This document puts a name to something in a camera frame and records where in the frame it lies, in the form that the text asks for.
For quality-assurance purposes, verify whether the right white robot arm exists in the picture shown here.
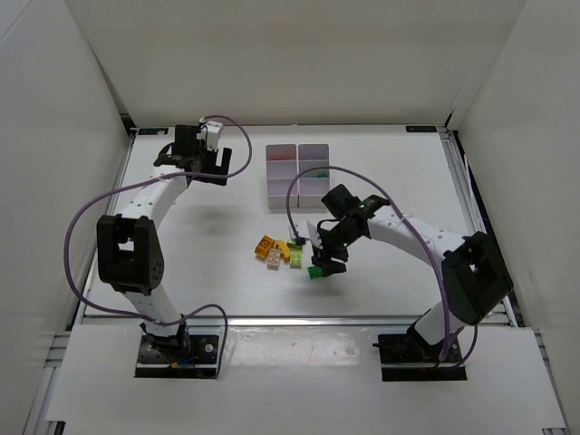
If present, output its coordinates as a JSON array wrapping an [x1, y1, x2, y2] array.
[[305, 185, 514, 353]]

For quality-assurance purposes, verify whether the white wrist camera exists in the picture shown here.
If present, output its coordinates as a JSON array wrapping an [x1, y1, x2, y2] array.
[[197, 118, 223, 152], [290, 220, 323, 249]]

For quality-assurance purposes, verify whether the orange lego brick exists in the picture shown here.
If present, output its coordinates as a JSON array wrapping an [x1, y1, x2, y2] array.
[[255, 236, 275, 260]]

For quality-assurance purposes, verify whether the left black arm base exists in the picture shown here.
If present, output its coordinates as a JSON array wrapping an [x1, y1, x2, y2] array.
[[134, 333, 222, 379]]

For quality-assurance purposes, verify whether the red curved lego brick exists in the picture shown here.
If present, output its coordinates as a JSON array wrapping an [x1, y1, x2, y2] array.
[[266, 153, 295, 161]]

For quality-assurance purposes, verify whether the light green lego brick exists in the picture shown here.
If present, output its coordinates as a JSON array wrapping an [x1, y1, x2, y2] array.
[[289, 249, 303, 269]]

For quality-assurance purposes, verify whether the green lego plate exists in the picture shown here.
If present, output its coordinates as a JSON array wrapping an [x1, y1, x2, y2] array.
[[307, 266, 328, 280]]

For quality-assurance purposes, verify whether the left white divided container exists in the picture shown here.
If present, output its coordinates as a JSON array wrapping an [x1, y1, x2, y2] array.
[[266, 144, 298, 209]]

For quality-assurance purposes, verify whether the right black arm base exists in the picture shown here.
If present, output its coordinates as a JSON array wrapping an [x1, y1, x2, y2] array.
[[372, 333, 468, 382]]

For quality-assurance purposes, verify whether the light green curved lego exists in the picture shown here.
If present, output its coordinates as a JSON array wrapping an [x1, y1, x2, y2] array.
[[286, 239, 303, 250]]

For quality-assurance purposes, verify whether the cream lego brick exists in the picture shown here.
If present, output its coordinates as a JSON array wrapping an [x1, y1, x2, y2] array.
[[266, 248, 282, 270]]

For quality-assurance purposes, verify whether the yellow curved lego brick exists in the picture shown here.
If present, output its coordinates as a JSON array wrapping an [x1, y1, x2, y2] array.
[[275, 239, 291, 262]]

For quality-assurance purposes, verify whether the right white divided container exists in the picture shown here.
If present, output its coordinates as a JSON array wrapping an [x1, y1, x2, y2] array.
[[298, 143, 331, 208]]

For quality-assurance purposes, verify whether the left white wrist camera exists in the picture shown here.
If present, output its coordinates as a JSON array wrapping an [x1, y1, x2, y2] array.
[[197, 118, 223, 152]]

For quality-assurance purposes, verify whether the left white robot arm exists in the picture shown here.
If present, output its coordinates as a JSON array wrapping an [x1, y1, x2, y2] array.
[[97, 121, 232, 358]]

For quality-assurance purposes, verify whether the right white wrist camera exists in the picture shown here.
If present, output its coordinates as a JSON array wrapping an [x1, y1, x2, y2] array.
[[290, 220, 323, 249]]

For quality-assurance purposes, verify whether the white divided container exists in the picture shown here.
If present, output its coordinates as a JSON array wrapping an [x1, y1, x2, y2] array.
[[266, 144, 298, 209], [298, 143, 331, 208]]

